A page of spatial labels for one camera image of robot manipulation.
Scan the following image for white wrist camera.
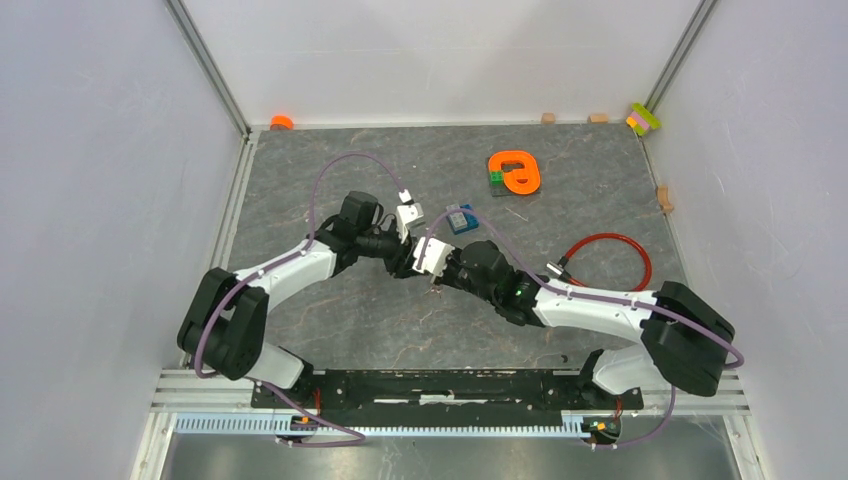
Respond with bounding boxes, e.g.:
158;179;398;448
412;238;455;278
395;189;424;244

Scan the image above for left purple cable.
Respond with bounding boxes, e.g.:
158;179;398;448
192;150;409;450

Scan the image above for red cable loop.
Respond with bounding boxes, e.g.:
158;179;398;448
545;231;654;293

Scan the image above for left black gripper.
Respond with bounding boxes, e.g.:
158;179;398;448
357;225;430;282

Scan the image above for grey blue brick stack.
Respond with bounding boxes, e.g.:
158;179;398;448
446;204;479;235

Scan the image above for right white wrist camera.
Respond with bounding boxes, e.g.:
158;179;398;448
412;238;455;278

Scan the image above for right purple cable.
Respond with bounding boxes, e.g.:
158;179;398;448
419;207;746;450

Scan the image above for orange round cap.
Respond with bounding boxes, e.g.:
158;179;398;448
269;115;294;131

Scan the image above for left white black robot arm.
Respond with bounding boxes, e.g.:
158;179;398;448
176;191;423;408

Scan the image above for light blue toothed cable duct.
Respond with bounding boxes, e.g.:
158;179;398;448
174;413;589;439

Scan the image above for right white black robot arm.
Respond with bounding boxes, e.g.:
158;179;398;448
414;239;735;408

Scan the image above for aluminium frame rails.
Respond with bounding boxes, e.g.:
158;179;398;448
129;0;263;480

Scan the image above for purple cable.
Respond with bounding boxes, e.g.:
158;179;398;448
192;150;409;450
419;207;746;450

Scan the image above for green pink yellow brick stack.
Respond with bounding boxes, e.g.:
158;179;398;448
625;103;662;137

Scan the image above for curved wooden piece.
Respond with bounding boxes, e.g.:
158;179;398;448
656;185;675;215

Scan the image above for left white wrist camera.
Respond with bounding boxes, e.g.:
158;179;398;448
395;189;424;244

